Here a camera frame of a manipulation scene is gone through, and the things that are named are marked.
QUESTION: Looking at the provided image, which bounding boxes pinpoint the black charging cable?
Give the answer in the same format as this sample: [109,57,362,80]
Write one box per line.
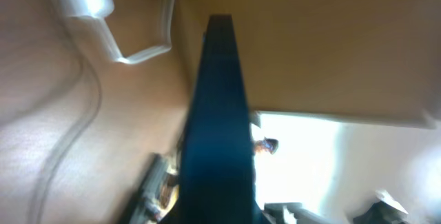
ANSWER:
[27,54,103,224]

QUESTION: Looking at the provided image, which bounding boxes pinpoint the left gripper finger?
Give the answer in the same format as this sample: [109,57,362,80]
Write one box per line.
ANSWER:
[161,14,268,224]

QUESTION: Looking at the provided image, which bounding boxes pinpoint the white power strip cord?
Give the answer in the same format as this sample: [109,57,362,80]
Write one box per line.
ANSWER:
[65,0,180,65]

